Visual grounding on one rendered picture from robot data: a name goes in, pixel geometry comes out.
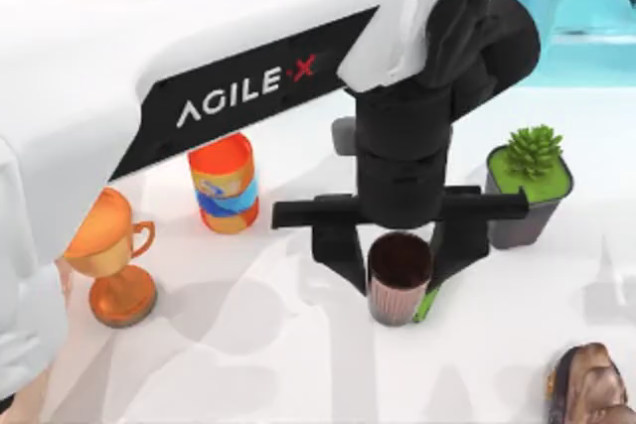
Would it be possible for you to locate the brown and pink ribbed cup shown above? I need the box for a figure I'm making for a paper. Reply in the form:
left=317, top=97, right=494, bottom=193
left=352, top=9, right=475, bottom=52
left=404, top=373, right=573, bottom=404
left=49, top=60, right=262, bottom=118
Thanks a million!
left=367, top=231, right=434, bottom=328

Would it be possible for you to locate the small green object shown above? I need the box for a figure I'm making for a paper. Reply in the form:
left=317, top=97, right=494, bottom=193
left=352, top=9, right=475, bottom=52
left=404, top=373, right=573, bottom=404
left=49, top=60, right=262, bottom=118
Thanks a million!
left=411, top=286, right=441, bottom=324

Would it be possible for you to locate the grey pot with green plant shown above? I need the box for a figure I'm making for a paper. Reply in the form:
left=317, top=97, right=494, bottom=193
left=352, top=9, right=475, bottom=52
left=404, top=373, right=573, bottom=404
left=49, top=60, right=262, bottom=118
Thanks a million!
left=483, top=124, right=574, bottom=251

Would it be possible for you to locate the orange and blue can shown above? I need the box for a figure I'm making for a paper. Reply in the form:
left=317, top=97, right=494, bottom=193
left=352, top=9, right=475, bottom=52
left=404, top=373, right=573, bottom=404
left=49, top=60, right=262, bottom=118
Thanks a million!
left=187, top=131, right=261, bottom=236

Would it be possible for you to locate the orange trophy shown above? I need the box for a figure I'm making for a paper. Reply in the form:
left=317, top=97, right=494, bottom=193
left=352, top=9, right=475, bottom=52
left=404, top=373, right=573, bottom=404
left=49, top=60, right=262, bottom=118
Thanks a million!
left=61, top=187, right=160, bottom=330

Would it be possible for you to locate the light blue rack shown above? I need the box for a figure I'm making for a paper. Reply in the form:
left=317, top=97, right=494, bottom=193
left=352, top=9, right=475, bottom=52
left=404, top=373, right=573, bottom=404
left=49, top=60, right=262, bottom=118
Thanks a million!
left=489, top=0, right=636, bottom=93

